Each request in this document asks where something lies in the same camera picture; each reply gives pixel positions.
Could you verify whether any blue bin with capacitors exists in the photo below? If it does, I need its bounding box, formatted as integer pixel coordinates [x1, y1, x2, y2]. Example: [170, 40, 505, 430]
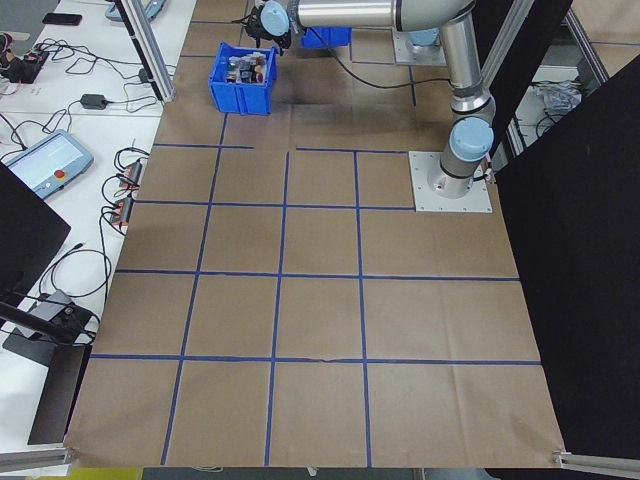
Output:
[299, 27, 352, 50]

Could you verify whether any grey small box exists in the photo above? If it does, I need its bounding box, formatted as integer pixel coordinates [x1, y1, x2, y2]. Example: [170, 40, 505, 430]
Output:
[30, 288, 76, 324]

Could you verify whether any blue bin with colourful parts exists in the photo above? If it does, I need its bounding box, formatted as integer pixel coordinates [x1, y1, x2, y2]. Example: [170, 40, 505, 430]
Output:
[208, 41, 279, 117]

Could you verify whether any grey blue teach pendant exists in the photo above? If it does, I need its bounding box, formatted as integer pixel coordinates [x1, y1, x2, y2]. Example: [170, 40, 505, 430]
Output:
[0, 128, 95, 201]
[106, 0, 170, 24]

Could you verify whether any orange black usb adapter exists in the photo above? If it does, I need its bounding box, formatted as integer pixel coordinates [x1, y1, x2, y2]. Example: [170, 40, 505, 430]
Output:
[110, 196, 136, 227]
[115, 158, 147, 190]

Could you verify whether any black monitor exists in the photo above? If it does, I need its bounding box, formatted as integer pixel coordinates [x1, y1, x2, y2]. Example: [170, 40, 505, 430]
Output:
[0, 162, 71, 304]

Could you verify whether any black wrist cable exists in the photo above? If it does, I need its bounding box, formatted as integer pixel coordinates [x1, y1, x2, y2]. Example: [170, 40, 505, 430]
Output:
[299, 29, 454, 91]

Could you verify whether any aluminium frame post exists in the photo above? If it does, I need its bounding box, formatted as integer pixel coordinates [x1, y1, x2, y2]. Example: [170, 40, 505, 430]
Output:
[115, 0, 177, 105]

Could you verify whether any white square base plate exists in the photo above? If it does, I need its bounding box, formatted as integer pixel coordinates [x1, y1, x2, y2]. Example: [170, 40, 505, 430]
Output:
[408, 150, 495, 215]
[392, 29, 450, 67]

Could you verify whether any aluminium frame bar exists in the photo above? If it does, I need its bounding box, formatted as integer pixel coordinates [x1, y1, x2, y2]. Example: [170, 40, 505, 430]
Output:
[551, 448, 640, 471]
[503, 118, 529, 157]
[478, 0, 532, 84]
[0, 446, 80, 476]
[563, 8, 612, 84]

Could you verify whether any black electronics with red wires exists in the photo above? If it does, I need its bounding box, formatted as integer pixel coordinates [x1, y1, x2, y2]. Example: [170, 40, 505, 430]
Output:
[0, 30, 50, 85]

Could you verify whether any black frame cover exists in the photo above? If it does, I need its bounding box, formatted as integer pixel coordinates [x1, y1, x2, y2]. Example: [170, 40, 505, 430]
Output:
[472, 0, 575, 174]
[492, 58, 640, 460]

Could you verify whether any black stand base plate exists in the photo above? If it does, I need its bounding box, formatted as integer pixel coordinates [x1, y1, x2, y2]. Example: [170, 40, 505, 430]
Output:
[27, 344, 94, 446]

